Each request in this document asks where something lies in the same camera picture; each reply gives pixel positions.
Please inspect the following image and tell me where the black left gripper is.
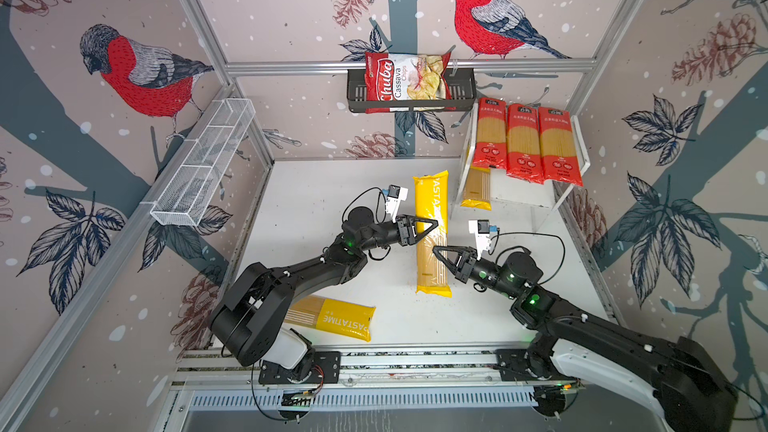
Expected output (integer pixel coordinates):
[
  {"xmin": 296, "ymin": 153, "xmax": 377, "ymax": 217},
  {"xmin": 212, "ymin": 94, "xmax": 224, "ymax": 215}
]
[{"xmin": 357, "ymin": 214, "xmax": 435, "ymax": 254}]

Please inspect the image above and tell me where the yellow pasta bag top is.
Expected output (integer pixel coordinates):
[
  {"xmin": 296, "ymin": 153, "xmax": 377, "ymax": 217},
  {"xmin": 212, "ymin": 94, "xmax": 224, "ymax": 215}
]
[{"xmin": 461, "ymin": 167, "xmax": 492, "ymax": 211}]

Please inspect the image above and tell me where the red spaghetti bag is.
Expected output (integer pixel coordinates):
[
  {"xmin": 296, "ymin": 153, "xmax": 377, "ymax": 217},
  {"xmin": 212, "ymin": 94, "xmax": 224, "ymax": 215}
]
[
  {"xmin": 538, "ymin": 107, "xmax": 583, "ymax": 187},
  {"xmin": 506, "ymin": 104, "xmax": 544, "ymax": 184},
  {"xmin": 473, "ymin": 97, "xmax": 507, "ymax": 170}
]

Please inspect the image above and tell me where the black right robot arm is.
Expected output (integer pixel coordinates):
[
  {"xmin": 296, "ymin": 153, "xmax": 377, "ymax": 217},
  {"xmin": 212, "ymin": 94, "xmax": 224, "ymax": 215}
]
[{"xmin": 432, "ymin": 246, "xmax": 738, "ymax": 431}]

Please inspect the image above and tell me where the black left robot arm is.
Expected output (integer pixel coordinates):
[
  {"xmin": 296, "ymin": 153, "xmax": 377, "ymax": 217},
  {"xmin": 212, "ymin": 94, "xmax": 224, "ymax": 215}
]
[{"xmin": 207, "ymin": 206, "xmax": 439, "ymax": 367}]

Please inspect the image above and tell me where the white two-tier shelf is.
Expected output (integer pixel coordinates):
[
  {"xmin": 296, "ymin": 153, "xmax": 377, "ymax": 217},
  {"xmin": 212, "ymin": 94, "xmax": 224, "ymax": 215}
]
[{"xmin": 448, "ymin": 103, "xmax": 577, "ymax": 232}]

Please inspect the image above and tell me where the yellow Pastatime pasta bag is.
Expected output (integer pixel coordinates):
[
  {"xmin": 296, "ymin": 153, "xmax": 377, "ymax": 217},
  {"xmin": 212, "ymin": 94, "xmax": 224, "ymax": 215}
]
[{"xmin": 285, "ymin": 295, "xmax": 376, "ymax": 342}]

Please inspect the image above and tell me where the red cassava chips bag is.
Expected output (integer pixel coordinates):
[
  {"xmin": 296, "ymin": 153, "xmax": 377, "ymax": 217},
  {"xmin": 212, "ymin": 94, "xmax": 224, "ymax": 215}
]
[{"xmin": 364, "ymin": 52, "xmax": 451, "ymax": 103}]

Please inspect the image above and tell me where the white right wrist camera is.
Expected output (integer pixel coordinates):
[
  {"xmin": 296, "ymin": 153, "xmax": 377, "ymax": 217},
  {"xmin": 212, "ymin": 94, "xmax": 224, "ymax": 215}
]
[{"xmin": 468, "ymin": 219, "xmax": 500, "ymax": 259}]

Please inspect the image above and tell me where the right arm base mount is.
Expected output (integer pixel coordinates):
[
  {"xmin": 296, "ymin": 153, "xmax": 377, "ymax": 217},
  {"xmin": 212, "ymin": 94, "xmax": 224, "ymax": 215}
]
[{"xmin": 494, "ymin": 349, "xmax": 577, "ymax": 383}]

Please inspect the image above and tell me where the black wall basket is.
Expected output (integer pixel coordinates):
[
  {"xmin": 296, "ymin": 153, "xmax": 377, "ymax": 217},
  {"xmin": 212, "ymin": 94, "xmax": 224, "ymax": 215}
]
[{"xmin": 347, "ymin": 68, "xmax": 478, "ymax": 114}]

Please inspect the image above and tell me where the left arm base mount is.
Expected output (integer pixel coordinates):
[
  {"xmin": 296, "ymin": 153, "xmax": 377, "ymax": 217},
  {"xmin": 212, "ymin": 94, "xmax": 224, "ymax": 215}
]
[{"xmin": 258, "ymin": 349, "xmax": 341, "ymax": 386}]

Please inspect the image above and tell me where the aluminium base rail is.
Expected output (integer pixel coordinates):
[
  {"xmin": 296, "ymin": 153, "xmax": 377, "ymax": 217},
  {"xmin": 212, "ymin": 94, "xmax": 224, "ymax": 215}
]
[{"xmin": 169, "ymin": 342, "xmax": 639, "ymax": 389}]

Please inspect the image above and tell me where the white wire mesh basket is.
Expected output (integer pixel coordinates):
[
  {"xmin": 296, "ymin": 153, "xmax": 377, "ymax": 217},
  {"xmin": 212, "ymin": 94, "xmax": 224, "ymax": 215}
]
[{"xmin": 150, "ymin": 98, "xmax": 255, "ymax": 227}]

